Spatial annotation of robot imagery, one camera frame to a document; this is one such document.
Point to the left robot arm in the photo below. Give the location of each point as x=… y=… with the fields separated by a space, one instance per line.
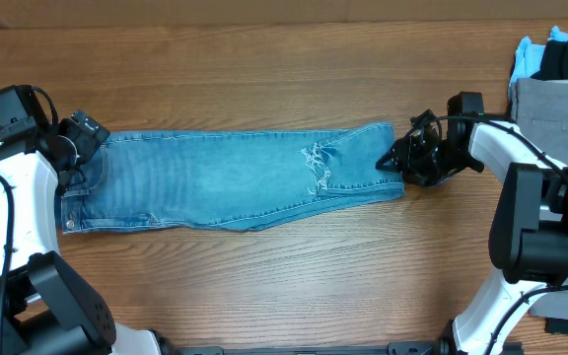
x=46 y=307

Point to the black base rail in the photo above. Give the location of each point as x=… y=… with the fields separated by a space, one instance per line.
x=313 y=350

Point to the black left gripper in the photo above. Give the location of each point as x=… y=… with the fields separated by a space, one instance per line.
x=88 y=143

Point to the light blue garment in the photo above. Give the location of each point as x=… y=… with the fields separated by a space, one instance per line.
x=528 y=56

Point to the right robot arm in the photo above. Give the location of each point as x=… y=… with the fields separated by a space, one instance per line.
x=528 y=238

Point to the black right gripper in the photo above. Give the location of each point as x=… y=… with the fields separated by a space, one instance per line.
x=413 y=161

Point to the blue denim jeans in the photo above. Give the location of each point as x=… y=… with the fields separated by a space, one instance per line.
x=226 y=180

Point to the grey trousers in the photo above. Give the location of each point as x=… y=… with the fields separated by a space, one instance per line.
x=540 y=108

